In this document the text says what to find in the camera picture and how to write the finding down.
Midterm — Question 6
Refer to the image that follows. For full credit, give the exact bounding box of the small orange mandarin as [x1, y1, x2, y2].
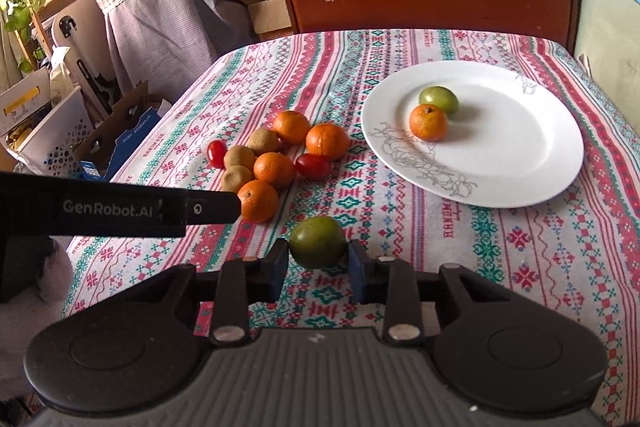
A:
[253, 152, 296, 188]
[272, 111, 312, 144]
[305, 123, 351, 160]
[237, 180, 279, 223]
[409, 104, 448, 142]

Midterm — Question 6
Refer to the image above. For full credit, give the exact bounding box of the blue cardboard box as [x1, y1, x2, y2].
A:
[75, 79, 173, 180]

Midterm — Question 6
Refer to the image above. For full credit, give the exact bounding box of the brown kiwi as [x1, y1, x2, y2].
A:
[221, 165, 254, 194]
[246, 128, 281, 156]
[223, 146, 257, 171]

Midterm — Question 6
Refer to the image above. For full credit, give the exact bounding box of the person's left forearm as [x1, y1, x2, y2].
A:
[0, 239, 75, 403]

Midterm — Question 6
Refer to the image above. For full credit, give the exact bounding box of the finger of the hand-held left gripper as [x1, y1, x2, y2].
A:
[185, 190, 242, 226]

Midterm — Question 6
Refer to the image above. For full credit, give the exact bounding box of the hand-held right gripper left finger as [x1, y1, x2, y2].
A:
[135, 240, 291, 348]

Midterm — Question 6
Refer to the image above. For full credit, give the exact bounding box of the red green patterned tablecloth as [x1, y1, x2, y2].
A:
[65, 29, 640, 427]

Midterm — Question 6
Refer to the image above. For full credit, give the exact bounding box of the white perforated basket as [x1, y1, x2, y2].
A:
[20, 87, 96, 178]

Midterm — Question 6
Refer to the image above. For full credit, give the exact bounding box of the white flower print plate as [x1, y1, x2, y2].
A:
[361, 60, 585, 208]

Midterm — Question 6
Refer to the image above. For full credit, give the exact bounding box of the pale green sofa cushion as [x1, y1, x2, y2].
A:
[572, 0, 640, 132]

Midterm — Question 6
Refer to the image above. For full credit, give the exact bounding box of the white box with yellow label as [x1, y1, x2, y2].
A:
[0, 67, 53, 138]

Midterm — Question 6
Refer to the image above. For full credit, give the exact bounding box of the white panel with black handle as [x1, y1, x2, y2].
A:
[50, 9, 121, 118]

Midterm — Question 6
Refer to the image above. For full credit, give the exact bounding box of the red cherry tomato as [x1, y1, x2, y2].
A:
[295, 154, 331, 180]
[207, 140, 228, 169]

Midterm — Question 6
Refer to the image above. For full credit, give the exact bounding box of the green jujube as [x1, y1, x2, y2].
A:
[419, 86, 459, 116]
[289, 216, 347, 269]

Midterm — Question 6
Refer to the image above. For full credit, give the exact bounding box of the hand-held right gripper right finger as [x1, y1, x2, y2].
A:
[346, 238, 501, 344]

